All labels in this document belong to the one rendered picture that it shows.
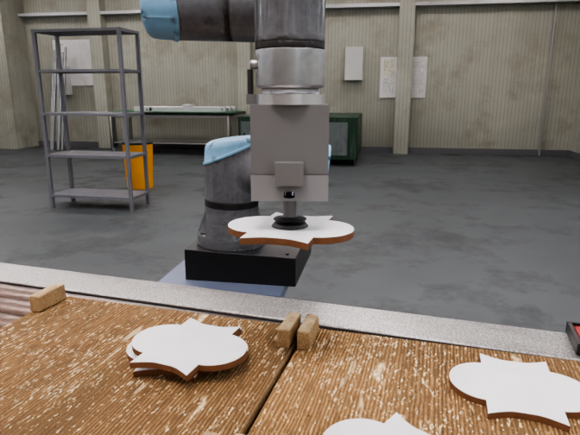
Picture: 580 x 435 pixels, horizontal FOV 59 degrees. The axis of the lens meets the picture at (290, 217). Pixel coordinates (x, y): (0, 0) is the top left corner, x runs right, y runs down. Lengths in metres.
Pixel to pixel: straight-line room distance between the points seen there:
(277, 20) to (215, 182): 0.58
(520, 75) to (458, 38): 1.42
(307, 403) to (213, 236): 0.58
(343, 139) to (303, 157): 8.49
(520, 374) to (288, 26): 0.46
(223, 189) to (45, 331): 0.45
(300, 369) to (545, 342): 0.37
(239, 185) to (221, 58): 10.69
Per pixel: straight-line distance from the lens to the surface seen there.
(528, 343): 0.82
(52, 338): 0.78
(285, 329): 0.68
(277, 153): 0.55
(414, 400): 0.61
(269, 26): 0.56
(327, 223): 0.61
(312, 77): 0.55
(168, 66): 12.13
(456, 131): 11.30
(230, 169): 1.06
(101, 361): 0.70
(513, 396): 0.63
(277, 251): 1.09
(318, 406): 0.58
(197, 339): 0.67
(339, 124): 9.03
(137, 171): 7.06
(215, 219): 1.09
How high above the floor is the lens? 1.26
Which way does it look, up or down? 14 degrees down
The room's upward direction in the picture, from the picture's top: straight up
